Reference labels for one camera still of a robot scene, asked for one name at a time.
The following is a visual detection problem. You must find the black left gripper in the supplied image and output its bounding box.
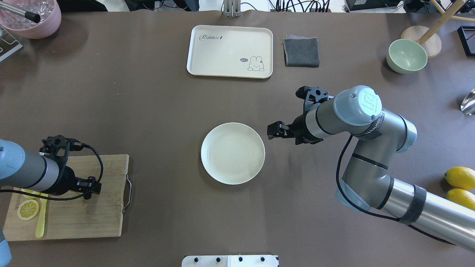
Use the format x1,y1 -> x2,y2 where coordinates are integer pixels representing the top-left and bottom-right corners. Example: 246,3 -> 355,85
39,135 -> 102,200

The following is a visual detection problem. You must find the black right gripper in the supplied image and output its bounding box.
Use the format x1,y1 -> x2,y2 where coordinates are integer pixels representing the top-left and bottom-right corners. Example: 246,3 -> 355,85
267,86 -> 333,145

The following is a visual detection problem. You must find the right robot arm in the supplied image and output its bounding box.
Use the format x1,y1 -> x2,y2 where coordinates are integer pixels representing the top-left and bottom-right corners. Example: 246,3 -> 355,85
267,86 -> 475,251

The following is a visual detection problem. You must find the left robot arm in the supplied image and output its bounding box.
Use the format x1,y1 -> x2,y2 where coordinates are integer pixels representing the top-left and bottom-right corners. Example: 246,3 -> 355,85
0,135 -> 102,201

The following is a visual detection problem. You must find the cream rabbit tray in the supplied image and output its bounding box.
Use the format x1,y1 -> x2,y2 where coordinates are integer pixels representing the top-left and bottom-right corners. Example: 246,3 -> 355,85
186,25 -> 273,79

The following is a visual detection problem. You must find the black glass tray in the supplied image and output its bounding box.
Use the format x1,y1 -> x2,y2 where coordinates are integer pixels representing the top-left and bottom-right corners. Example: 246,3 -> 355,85
457,26 -> 475,57

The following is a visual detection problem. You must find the wooden cutting board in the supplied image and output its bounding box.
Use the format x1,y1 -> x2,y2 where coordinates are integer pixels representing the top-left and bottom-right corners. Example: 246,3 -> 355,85
3,154 -> 130,241

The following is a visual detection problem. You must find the cream round plate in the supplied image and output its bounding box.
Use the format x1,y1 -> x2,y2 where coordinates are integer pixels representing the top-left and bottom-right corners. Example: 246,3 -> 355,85
200,123 -> 266,185

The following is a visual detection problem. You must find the lemon slice near board edge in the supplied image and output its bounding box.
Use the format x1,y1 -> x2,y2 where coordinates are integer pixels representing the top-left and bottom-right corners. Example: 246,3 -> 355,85
17,199 -> 40,220

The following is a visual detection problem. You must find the yellow plastic knife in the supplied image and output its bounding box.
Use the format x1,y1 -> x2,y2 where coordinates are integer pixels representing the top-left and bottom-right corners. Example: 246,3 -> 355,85
35,193 -> 48,239

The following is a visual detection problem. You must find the grey folded cloth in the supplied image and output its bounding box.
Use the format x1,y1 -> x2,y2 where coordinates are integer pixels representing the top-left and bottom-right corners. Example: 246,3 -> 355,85
283,36 -> 320,68

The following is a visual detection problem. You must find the green bowl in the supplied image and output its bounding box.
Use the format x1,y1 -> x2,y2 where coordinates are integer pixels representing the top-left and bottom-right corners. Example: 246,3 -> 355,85
386,39 -> 428,74

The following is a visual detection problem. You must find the wooden cup stand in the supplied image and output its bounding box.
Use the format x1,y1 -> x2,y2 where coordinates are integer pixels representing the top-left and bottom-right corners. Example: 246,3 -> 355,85
401,0 -> 474,59

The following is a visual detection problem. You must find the metal muddler tool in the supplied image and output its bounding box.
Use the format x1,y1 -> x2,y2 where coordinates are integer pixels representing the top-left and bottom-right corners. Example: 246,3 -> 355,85
0,1 -> 41,23

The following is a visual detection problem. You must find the pink bowl with ice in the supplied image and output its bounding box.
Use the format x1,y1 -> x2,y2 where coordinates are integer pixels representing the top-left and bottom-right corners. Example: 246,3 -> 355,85
0,0 -> 62,39

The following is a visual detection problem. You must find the yellow lemon middle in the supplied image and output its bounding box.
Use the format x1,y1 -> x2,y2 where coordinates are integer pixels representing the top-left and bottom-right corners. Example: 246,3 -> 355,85
444,166 -> 475,190

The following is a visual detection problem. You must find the yellow lemon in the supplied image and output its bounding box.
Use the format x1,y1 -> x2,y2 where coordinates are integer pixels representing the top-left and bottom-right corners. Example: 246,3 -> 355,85
444,166 -> 475,190
446,189 -> 475,211

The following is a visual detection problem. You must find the metal scoop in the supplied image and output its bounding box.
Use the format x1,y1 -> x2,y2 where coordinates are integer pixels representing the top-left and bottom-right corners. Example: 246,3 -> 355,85
460,88 -> 475,116

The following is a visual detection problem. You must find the yellow lemon outer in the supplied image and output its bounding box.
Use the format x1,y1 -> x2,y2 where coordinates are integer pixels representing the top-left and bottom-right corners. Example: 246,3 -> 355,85
446,189 -> 475,211

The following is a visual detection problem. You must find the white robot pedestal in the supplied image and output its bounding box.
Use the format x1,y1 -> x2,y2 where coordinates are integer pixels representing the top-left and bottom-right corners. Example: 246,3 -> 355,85
181,254 -> 279,267

